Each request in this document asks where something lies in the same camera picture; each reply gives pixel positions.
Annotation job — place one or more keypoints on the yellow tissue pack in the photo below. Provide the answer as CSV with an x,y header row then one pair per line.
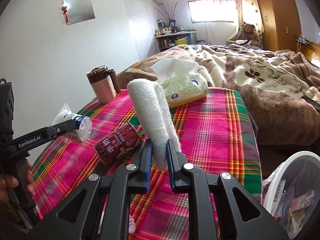
x,y
181,81

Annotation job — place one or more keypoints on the white barcode carton box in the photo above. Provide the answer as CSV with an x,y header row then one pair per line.
x,y
279,191

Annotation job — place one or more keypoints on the white round trash bin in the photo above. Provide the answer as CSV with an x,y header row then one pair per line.
x,y
298,209

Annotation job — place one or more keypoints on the cluttered grey shelf desk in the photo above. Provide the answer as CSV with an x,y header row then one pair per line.
x,y
168,37

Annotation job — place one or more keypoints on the black smartphone on bed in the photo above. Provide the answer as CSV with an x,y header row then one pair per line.
x,y
312,102

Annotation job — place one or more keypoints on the silver wall panel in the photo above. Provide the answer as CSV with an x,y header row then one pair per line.
x,y
76,11

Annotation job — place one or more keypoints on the brown teddy bear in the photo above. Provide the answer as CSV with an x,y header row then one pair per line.
x,y
248,36

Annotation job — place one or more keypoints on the brown beige floral blanket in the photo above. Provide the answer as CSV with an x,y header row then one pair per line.
x,y
271,84

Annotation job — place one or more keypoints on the dried branch vase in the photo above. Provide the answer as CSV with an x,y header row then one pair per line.
x,y
168,12

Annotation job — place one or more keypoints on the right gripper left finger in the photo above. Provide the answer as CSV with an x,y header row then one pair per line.
x,y
144,167

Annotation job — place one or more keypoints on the floral window curtain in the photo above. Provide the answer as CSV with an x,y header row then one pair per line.
x,y
249,12

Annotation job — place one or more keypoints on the pink brown lidded mug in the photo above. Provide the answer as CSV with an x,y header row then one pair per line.
x,y
104,83

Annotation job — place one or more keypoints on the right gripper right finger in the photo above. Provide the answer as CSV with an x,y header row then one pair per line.
x,y
175,161

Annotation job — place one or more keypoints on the white towel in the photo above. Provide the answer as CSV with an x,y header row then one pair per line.
x,y
152,109

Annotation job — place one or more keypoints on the red milk drink can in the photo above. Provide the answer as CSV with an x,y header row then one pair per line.
x,y
120,142

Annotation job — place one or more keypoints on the orange wooden wardrobe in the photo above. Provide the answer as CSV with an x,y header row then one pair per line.
x,y
281,24

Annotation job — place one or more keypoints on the person's left hand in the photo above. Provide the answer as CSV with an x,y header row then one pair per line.
x,y
9,182

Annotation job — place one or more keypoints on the wooden bed headboard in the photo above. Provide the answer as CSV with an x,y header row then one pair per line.
x,y
311,52

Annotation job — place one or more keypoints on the white plastic bottle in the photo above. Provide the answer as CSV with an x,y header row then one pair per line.
x,y
82,125

